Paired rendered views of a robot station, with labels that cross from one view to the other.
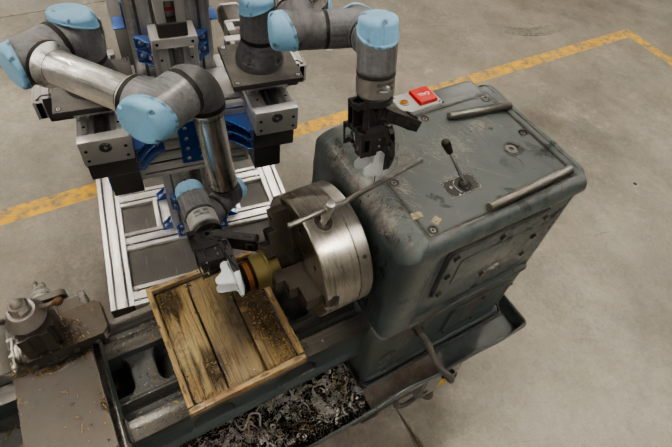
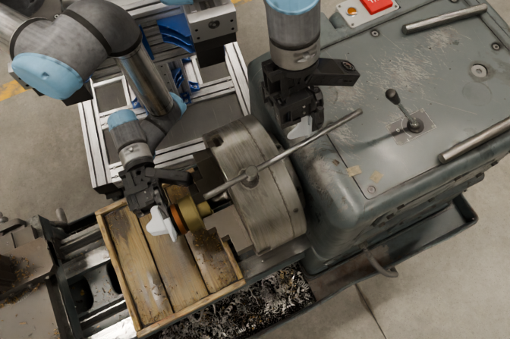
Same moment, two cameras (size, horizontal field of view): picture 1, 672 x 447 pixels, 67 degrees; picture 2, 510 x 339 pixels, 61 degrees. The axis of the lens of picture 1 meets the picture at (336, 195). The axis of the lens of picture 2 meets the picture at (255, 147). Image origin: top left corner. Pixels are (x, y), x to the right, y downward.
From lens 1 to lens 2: 42 cm
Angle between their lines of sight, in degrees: 19
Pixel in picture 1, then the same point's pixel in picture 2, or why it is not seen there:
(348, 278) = (278, 231)
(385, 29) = not seen: outside the picture
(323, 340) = (263, 261)
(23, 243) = (20, 117)
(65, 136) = not seen: hidden behind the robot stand
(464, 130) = (422, 48)
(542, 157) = not seen: outside the picture
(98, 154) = not seen: hidden behind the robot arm
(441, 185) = (386, 128)
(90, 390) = (45, 321)
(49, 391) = (11, 321)
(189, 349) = (136, 271)
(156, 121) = (52, 83)
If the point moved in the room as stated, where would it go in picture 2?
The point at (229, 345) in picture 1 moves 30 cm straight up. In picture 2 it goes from (173, 268) to (144, 247)
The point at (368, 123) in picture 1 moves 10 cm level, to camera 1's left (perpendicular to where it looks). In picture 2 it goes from (288, 91) to (227, 82)
